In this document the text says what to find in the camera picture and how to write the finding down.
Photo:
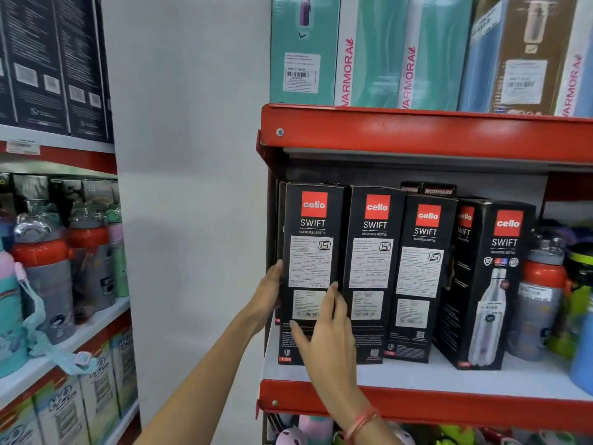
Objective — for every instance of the person's right hand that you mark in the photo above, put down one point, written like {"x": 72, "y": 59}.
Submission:
{"x": 330, "y": 352}

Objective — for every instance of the person's left hand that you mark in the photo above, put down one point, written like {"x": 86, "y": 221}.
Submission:
{"x": 263, "y": 296}

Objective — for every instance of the person's left fingers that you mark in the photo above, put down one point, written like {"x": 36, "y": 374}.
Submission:
{"x": 278, "y": 273}

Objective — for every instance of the person's right middle finger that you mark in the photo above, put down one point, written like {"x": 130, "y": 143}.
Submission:
{"x": 343, "y": 312}

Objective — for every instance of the person's right thumb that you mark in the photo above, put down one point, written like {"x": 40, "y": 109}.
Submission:
{"x": 301, "y": 339}

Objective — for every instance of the person's right forearm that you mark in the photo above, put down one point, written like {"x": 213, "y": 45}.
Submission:
{"x": 368, "y": 428}

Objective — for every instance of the person's left forearm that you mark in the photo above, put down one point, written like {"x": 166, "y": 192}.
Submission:
{"x": 204, "y": 389}

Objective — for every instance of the pink round bottle cap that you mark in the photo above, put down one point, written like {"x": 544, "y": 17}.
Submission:
{"x": 291, "y": 437}

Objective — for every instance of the small black box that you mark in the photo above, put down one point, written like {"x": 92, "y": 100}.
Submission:
{"x": 428, "y": 188}

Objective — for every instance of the black box with bottle picture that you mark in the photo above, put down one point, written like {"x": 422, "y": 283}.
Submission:
{"x": 491, "y": 282}

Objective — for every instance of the green and pink bottle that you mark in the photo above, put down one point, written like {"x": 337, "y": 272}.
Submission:
{"x": 118, "y": 254}

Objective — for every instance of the green bottle lid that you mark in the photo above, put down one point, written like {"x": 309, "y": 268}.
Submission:
{"x": 456, "y": 435}

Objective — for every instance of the white colourful bottle box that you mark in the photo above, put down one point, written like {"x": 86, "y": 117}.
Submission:
{"x": 62, "y": 412}
{"x": 18, "y": 426}
{"x": 99, "y": 389}
{"x": 124, "y": 366}

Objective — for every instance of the grey bottle with red collar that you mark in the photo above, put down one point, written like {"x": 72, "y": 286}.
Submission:
{"x": 92, "y": 264}
{"x": 46, "y": 278}
{"x": 537, "y": 301}

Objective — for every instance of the red metal shelf rack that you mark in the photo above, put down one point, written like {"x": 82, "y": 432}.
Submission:
{"x": 417, "y": 134}

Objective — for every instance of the white and red shelf rack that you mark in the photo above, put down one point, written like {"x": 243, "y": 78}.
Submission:
{"x": 69, "y": 333}

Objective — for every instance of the green and black bottle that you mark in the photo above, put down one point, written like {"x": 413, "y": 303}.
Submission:
{"x": 577, "y": 301}

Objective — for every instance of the white and teal bottle box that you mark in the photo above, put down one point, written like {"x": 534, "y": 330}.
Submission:
{"x": 370, "y": 55}
{"x": 433, "y": 55}

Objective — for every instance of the row of dark boxes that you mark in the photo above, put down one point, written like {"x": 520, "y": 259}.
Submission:
{"x": 55, "y": 189}

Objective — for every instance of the blue bottle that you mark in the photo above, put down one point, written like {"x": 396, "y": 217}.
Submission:
{"x": 583, "y": 352}

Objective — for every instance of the blue bottle box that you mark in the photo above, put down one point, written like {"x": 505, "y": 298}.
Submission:
{"x": 477, "y": 64}

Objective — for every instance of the white price tag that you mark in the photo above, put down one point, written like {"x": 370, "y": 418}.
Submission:
{"x": 23, "y": 147}

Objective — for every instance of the row of tall black boxes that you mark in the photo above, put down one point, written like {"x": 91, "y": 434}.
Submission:
{"x": 51, "y": 60}

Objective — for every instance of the brown bottle box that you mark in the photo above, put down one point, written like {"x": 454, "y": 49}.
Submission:
{"x": 532, "y": 64}

